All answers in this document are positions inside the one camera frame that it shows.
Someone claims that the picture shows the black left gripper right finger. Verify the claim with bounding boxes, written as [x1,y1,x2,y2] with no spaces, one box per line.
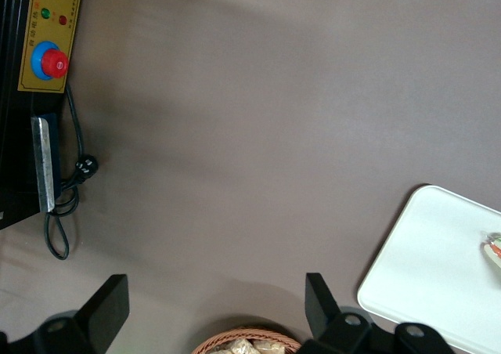
[299,273,455,354]

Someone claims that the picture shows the red emergency stop button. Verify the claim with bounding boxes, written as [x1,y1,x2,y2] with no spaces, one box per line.
[30,40,70,81]

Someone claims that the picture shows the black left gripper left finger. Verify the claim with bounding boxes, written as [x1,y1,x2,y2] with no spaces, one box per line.
[0,274,130,354]

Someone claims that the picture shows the cream rectangular tray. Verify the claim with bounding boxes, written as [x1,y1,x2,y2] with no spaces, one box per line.
[356,184,501,354]

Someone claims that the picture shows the black control box yellow panel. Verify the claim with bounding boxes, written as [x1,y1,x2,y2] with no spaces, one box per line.
[0,0,85,230]

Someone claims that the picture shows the black power cable with plug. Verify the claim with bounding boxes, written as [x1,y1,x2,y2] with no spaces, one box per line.
[43,83,100,261]

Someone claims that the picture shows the rice cracker snack pack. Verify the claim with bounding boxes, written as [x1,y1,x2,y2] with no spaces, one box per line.
[252,339,287,354]
[220,338,255,354]

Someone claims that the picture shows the silver metal bracket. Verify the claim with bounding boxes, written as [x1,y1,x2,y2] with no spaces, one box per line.
[30,115,56,214]

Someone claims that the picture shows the triangle sandwich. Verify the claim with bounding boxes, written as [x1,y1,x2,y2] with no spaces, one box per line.
[480,231,501,270]

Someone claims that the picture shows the round wicker basket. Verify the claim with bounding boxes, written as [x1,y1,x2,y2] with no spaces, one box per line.
[190,326,303,354]

